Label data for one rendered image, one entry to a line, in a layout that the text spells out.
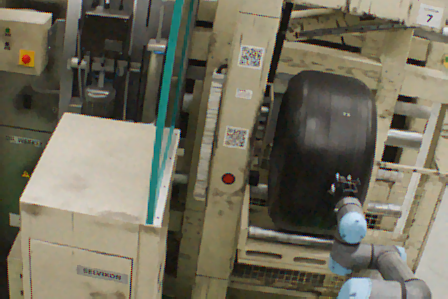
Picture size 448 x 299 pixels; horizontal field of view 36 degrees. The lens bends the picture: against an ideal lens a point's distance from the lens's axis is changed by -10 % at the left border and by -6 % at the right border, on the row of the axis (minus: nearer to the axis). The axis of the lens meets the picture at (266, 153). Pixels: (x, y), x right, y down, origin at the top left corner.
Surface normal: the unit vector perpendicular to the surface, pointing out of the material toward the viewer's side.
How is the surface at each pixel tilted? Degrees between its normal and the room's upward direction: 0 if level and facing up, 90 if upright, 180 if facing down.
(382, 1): 90
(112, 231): 90
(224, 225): 90
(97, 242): 90
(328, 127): 45
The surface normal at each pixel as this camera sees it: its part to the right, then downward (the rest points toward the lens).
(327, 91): 0.17, -0.69
